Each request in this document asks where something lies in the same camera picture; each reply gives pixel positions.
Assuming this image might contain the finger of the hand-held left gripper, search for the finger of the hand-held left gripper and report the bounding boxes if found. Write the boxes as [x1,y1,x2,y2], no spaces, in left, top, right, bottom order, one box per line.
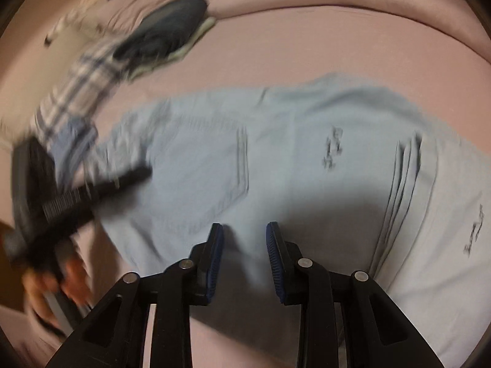
[42,167,152,220]

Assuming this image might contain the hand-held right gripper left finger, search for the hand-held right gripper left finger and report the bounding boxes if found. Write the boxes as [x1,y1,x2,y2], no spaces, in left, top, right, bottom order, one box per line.
[46,222,224,368]

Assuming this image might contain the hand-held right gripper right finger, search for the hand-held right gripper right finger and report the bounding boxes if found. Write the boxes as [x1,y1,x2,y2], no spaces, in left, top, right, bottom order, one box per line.
[266,221,434,368]

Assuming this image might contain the light blue strawberry pants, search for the light blue strawberry pants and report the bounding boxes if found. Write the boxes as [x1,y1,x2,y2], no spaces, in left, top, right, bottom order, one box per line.
[82,73,491,368]

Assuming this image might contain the folded blue denim pants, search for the folded blue denim pants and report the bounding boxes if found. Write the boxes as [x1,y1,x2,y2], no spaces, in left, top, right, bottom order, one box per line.
[49,119,99,186]

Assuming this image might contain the person's left hand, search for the person's left hand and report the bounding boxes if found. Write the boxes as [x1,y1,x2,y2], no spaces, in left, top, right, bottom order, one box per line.
[22,245,93,332]

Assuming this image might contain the large plaid pillow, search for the large plaid pillow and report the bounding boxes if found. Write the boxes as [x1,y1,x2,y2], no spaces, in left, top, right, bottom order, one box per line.
[34,40,129,140]

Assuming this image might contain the folded dark blue jeans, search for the folded dark blue jeans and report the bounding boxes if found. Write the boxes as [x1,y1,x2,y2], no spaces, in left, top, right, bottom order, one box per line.
[113,0,210,71]

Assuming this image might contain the folded pale green cloth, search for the folded pale green cloth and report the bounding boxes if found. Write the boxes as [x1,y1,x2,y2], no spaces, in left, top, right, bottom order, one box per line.
[128,17,218,82]

